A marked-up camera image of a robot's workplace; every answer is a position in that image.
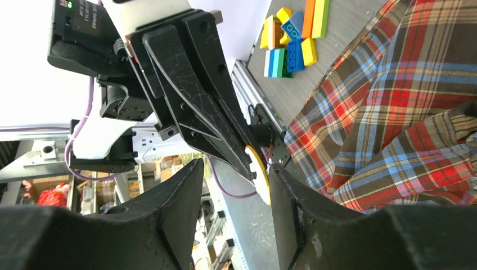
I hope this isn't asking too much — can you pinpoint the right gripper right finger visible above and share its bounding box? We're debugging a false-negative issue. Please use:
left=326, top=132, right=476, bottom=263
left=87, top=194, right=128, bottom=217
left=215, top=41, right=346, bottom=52
left=269, top=165, right=476, bottom=269

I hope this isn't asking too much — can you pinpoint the pile of toy bricks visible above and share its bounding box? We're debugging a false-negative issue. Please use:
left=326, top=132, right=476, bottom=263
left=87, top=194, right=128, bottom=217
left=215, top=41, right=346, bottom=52
left=259, top=0, right=330, bottom=78

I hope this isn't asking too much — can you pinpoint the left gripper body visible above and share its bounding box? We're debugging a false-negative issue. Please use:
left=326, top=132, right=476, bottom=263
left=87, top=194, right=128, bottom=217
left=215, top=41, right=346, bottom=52
left=113, top=9, right=224, bottom=142

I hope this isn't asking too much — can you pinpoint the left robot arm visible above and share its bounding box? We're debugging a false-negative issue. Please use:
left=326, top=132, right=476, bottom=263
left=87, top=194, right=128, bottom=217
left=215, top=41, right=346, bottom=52
left=47, top=1, right=259, bottom=181

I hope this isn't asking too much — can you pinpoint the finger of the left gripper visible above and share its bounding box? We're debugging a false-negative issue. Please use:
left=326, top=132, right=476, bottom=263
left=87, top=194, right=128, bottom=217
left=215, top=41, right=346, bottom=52
left=181, top=10, right=258, bottom=164
left=142, top=25, right=253, bottom=181

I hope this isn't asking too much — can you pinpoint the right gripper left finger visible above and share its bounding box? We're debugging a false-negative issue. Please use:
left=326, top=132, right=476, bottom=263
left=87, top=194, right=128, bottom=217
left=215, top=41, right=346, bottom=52
left=1, top=159, right=204, bottom=269

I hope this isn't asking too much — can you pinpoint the gold round brooch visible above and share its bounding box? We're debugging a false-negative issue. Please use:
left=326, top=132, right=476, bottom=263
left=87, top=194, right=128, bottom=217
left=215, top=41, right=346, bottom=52
left=245, top=145, right=271, bottom=205

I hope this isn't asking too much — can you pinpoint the plaid flannel shirt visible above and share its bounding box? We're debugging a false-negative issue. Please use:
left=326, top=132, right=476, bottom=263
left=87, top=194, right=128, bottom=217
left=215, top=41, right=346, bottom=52
left=285, top=1, right=476, bottom=214

